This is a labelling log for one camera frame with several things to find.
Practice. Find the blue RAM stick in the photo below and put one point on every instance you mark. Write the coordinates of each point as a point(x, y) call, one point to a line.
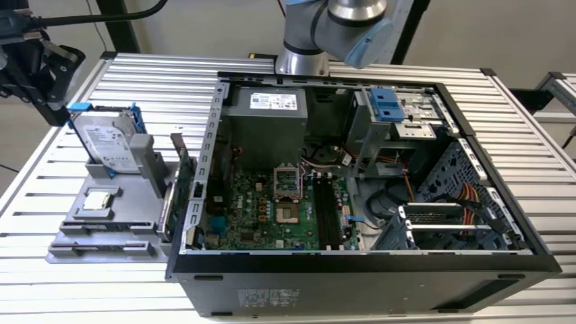
point(102, 249)

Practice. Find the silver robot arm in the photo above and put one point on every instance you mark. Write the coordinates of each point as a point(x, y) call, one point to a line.
point(305, 30)

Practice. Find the black RAM slot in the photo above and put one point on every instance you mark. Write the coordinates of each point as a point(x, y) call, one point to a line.
point(330, 212)
point(320, 212)
point(325, 212)
point(337, 212)

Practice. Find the hard disk in blue carrier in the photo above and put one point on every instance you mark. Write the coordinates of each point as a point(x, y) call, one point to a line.
point(112, 148)

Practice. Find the silver CPU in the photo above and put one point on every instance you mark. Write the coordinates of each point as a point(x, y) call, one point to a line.
point(97, 200)

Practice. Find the grey parts rack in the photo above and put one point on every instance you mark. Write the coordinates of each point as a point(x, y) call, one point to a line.
point(130, 209)

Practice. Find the green graphics card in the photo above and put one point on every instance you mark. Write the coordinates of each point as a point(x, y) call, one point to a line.
point(181, 189)

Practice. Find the black case fan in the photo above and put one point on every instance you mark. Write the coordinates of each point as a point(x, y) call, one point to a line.
point(222, 168)

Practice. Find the yellow black plug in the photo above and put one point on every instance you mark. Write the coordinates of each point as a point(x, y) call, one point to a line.
point(260, 56)

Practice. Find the grey power supply unit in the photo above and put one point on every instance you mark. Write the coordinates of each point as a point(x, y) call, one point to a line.
point(265, 145)

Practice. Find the blue board connector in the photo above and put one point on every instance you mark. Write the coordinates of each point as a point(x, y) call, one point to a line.
point(216, 225)

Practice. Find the CPU socket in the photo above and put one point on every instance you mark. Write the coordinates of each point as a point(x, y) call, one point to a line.
point(288, 213)

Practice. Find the green motherboard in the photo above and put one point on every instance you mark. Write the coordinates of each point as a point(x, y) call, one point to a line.
point(292, 236)

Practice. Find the blue drive latch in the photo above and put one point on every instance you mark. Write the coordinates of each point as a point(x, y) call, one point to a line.
point(384, 104)

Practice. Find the silver optical drive cage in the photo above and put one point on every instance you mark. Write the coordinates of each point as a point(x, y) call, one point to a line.
point(409, 131)

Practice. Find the black PC case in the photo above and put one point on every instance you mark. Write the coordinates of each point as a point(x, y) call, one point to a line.
point(314, 287)

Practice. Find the silver disk bay cage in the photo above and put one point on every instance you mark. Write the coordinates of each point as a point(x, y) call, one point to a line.
point(432, 211)

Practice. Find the metal slat side table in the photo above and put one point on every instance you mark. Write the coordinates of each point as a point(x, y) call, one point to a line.
point(557, 84)

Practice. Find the black frame post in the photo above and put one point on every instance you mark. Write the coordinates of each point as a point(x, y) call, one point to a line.
point(410, 33)
point(122, 37)

